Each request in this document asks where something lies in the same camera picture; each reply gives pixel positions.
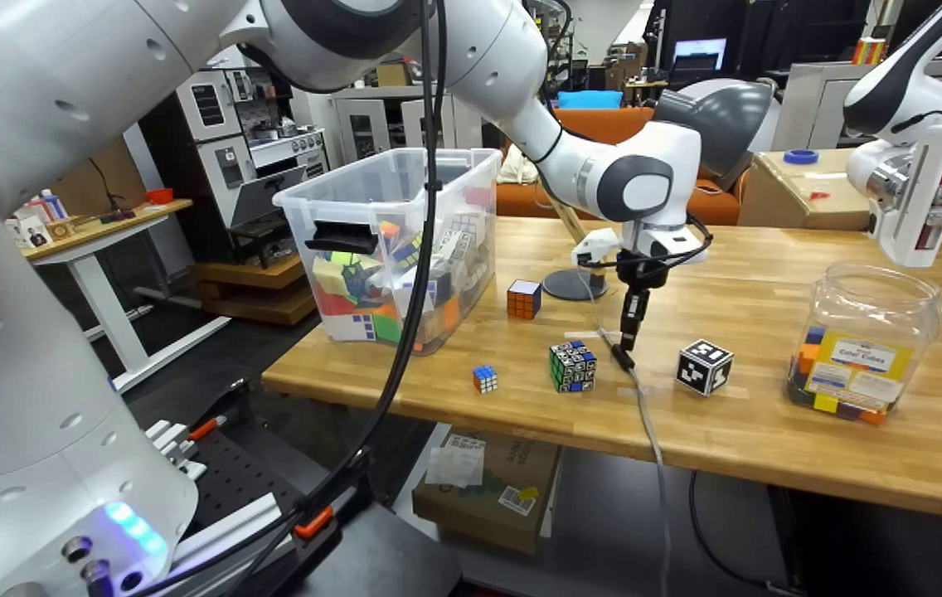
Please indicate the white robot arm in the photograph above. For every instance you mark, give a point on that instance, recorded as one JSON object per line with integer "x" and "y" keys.
{"x": 51, "y": 112}

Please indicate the wooden side table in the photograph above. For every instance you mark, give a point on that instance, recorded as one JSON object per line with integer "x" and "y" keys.
{"x": 813, "y": 201}

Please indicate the blue box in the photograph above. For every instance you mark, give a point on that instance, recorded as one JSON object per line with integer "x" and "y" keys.
{"x": 591, "y": 102}

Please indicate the blue disc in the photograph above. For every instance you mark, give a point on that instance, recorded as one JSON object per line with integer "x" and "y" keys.
{"x": 801, "y": 157}

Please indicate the clear plastic jar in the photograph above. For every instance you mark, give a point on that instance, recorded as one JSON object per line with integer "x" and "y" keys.
{"x": 864, "y": 311}

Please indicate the brown cardboard box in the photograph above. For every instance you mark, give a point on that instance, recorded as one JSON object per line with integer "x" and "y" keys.
{"x": 94, "y": 182}

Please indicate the white glass-door cabinet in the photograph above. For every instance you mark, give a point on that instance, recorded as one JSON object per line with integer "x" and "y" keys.
{"x": 366, "y": 119}

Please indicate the cardboard box with labels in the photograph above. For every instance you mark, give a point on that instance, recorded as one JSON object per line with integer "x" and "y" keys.
{"x": 493, "y": 517}

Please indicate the mini blue orange cube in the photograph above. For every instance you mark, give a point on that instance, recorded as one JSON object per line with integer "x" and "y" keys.
{"x": 487, "y": 378}

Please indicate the pastel yellow pink cube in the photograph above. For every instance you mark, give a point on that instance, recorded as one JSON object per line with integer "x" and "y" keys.
{"x": 341, "y": 284}

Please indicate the small lit monitor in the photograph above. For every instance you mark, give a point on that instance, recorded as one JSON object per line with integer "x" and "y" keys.
{"x": 701, "y": 55}

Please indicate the wooden low shelf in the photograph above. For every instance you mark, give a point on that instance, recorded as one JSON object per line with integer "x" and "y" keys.
{"x": 258, "y": 288}

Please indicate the aluminium extrusion bracket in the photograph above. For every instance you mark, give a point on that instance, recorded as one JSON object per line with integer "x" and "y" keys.
{"x": 228, "y": 538}

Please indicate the clear plastic storage bin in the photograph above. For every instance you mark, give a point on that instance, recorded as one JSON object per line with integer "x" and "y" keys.
{"x": 472, "y": 186}

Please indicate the black equipment rack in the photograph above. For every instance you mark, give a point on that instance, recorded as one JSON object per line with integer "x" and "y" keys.
{"x": 195, "y": 176}

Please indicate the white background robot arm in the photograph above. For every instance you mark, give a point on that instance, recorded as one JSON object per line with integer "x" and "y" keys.
{"x": 919, "y": 186}

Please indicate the black white tag Rubik's cube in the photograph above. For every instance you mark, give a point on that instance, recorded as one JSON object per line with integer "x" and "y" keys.
{"x": 705, "y": 367}

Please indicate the small wooden desk white legs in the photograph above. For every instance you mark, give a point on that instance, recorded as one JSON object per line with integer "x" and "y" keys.
{"x": 106, "y": 225}

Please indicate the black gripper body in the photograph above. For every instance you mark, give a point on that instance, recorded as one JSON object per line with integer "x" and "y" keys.
{"x": 640, "y": 269}

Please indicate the brown orange Rubik's cube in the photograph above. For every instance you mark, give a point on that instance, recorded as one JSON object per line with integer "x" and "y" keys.
{"x": 524, "y": 301}

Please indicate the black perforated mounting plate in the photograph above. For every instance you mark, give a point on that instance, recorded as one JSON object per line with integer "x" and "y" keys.
{"x": 382, "y": 565}

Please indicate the white low cabinet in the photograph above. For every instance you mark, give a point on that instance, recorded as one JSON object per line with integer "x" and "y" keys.
{"x": 813, "y": 104}

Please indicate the multicolour tag-sticker Rubik's cube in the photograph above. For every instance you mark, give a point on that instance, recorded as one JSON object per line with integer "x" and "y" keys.
{"x": 571, "y": 367}

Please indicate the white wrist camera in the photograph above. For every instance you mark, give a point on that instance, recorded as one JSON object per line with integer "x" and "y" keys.
{"x": 598, "y": 248}

